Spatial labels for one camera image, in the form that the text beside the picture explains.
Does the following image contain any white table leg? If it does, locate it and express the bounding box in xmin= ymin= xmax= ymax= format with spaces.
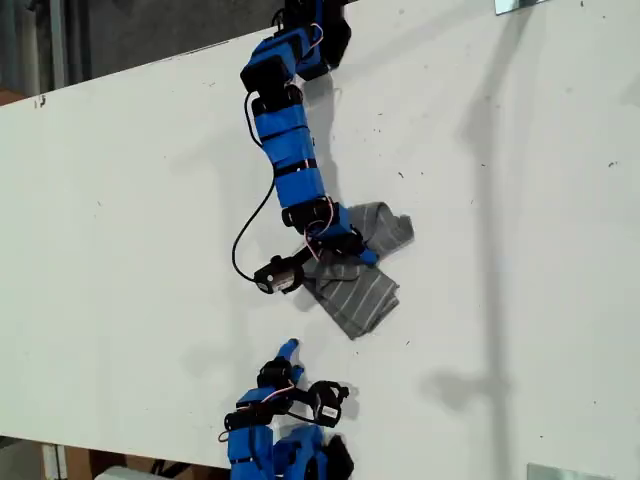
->
xmin=42 ymin=442 xmax=69 ymax=480

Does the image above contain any grey striped towel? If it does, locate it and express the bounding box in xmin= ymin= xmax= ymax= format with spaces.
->
xmin=297 ymin=201 xmax=415 ymax=341

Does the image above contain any shiny metal plate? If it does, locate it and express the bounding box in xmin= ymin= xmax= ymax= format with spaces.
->
xmin=493 ymin=0 xmax=547 ymax=15

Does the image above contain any black camera box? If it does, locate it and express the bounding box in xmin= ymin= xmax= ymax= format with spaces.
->
xmin=253 ymin=254 xmax=304 ymax=295
xmin=308 ymin=380 xmax=351 ymax=428

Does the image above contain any white plastic box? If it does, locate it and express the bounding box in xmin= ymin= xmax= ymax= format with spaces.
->
xmin=94 ymin=465 xmax=157 ymax=480

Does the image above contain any short black camera stalk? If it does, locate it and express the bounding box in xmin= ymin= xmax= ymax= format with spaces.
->
xmin=284 ymin=384 xmax=321 ymax=419
xmin=292 ymin=245 xmax=324 ymax=269

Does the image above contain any black camera cable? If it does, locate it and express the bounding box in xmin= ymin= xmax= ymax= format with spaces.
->
xmin=231 ymin=92 xmax=281 ymax=282

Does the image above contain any grey metal post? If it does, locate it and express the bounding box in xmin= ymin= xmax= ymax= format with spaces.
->
xmin=47 ymin=0 xmax=69 ymax=96

